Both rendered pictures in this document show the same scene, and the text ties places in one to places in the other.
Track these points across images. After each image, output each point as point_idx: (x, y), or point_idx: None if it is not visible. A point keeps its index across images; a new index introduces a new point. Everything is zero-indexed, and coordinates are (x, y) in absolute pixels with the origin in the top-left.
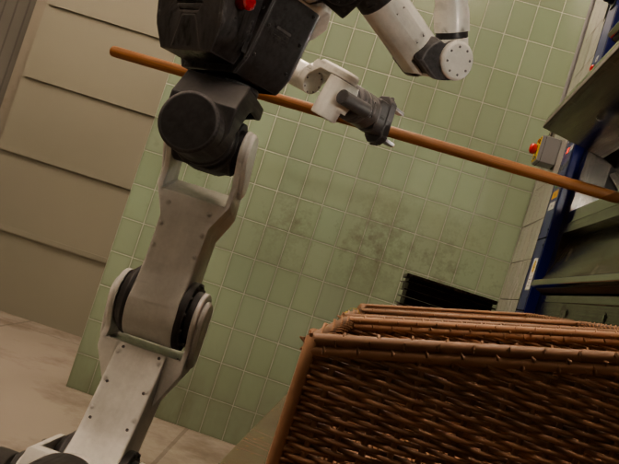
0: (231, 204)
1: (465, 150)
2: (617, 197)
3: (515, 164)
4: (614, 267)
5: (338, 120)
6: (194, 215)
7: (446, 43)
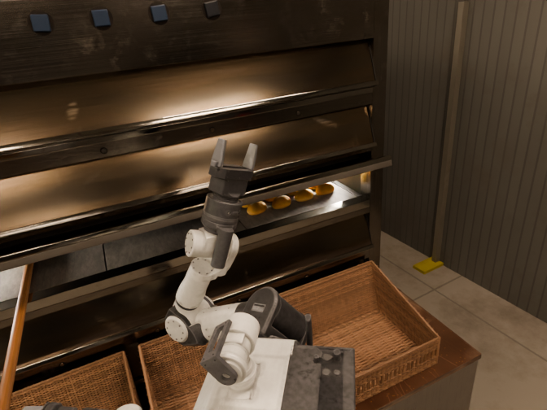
0: None
1: (13, 372)
2: (85, 290)
3: (19, 340)
4: (155, 311)
5: None
6: None
7: (212, 304)
